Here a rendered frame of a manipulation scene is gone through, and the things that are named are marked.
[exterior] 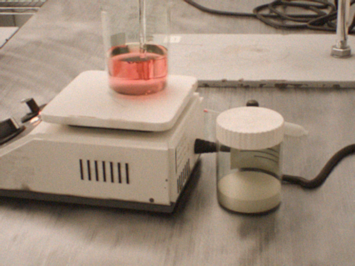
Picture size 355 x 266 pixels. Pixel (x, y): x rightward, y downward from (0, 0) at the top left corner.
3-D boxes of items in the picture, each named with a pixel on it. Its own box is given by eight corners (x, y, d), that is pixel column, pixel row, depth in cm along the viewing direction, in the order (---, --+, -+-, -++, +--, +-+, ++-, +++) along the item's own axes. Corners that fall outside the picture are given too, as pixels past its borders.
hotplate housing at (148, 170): (-34, 197, 73) (-46, 118, 70) (24, 140, 85) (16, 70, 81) (198, 221, 68) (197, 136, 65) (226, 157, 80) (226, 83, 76)
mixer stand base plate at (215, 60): (132, 86, 99) (131, 78, 99) (151, 39, 118) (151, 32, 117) (372, 87, 97) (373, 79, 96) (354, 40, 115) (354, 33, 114)
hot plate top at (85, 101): (37, 123, 69) (36, 113, 68) (84, 77, 79) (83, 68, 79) (169, 133, 66) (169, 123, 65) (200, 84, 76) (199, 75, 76)
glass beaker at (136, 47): (97, 104, 71) (90, 12, 68) (112, 80, 77) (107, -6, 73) (173, 106, 70) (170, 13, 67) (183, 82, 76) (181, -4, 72)
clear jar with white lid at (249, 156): (274, 220, 68) (276, 136, 64) (207, 210, 70) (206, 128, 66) (288, 189, 73) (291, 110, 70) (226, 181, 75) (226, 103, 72)
